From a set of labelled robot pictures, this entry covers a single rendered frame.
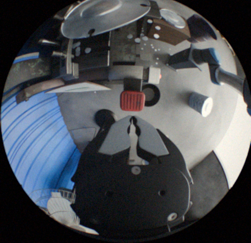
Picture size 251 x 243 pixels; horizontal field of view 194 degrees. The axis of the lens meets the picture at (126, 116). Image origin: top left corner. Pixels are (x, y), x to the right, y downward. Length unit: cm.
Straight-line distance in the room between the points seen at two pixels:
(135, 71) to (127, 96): 14
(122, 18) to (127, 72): 20
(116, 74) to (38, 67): 38
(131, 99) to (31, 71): 43
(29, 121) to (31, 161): 59
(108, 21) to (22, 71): 35
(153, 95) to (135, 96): 82
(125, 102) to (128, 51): 22
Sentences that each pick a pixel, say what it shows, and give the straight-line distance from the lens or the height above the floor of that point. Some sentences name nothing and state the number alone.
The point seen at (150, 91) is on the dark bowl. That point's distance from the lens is 100.
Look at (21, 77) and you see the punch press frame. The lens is 41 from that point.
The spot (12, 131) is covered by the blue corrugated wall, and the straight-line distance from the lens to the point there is 136.
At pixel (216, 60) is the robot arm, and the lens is 65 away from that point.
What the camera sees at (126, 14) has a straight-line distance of 26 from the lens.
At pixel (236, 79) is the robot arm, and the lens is 49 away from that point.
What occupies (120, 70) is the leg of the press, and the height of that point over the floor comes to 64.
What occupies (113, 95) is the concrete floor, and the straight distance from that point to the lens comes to 100.
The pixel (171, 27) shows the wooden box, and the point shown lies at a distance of 92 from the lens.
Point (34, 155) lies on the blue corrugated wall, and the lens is 153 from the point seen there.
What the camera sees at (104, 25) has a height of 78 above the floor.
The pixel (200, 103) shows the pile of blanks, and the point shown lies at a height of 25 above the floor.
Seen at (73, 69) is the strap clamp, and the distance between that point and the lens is 30.
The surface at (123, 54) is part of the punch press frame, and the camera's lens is 33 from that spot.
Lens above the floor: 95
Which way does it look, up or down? 61 degrees down
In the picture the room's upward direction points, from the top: 174 degrees counter-clockwise
